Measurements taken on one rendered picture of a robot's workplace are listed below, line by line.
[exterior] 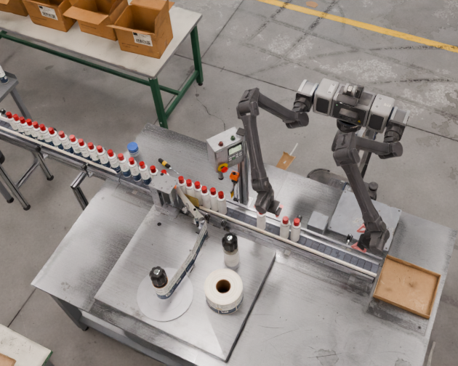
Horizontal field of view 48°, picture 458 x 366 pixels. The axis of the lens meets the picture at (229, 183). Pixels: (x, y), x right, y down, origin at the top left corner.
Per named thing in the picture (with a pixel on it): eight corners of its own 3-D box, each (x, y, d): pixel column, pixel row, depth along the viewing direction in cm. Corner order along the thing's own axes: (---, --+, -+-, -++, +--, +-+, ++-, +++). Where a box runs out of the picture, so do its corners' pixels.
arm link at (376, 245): (382, 219, 241) (366, 220, 247) (375, 240, 235) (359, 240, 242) (394, 234, 247) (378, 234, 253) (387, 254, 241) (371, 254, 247)
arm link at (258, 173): (258, 100, 245) (242, 104, 253) (250, 101, 241) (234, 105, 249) (273, 189, 249) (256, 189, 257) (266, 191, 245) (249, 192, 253)
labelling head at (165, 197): (155, 210, 311) (147, 186, 290) (165, 193, 318) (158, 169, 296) (175, 218, 307) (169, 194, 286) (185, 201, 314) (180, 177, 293)
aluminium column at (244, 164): (239, 202, 318) (235, 133, 262) (242, 197, 320) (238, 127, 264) (246, 205, 316) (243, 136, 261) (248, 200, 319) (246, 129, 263)
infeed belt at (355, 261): (121, 181, 330) (119, 177, 326) (127, 171, 334) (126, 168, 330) (374, 280, 284) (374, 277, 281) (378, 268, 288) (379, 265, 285)
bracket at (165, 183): (148, 186, 290) (147, 185, 290) (158, 171, 296) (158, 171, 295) (169, 194, 287) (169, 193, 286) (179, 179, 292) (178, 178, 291)
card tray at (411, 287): (372, 296, 280) (374, 294, 277) (385, 257, 293) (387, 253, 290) (427, 319, 272) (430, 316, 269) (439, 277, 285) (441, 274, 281)
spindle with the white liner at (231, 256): (221, 266, 289) (217, 241, 264) (227, 253, 293) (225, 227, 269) (235, 272, 286) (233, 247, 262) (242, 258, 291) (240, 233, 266)
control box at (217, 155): (208, 161, 280) (205, 139, 264) (235, 148, 284) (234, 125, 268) (217, 174, 275) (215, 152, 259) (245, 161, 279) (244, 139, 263)
